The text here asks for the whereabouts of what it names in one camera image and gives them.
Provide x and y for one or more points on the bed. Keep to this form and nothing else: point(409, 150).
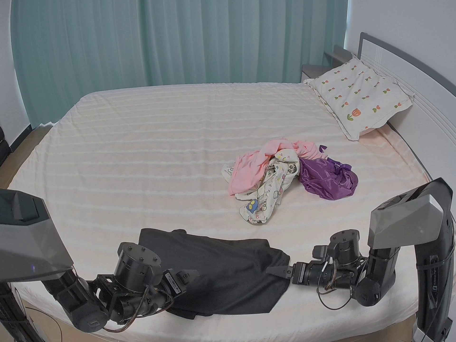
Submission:
point(142, 148)

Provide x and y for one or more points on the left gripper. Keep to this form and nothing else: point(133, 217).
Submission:
point(156, 299)

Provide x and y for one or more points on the white printed garment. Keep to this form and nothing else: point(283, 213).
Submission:
point(270, 194)

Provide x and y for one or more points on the pink garment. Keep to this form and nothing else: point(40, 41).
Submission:
point(247, 173)

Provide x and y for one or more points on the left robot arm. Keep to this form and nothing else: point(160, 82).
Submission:
point(32, 233)

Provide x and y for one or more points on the white printed pillow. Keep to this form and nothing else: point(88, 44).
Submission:
point(359, 93)

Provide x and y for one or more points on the black chest of drawers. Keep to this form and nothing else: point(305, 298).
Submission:
point(4, 144)

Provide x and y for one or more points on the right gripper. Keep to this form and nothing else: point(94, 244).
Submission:
point(308, 273)

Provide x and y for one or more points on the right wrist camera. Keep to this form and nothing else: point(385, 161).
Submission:
point(320, 252)

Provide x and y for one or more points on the black T-shirt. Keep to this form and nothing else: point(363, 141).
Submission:
point(231, 273)

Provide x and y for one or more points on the grey bedside table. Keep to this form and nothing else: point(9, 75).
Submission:
point(315, 70)

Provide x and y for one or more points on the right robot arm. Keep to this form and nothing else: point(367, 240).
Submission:
point(409, 223)

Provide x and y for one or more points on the purple garment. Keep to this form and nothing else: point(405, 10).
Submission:
point(327, 180)

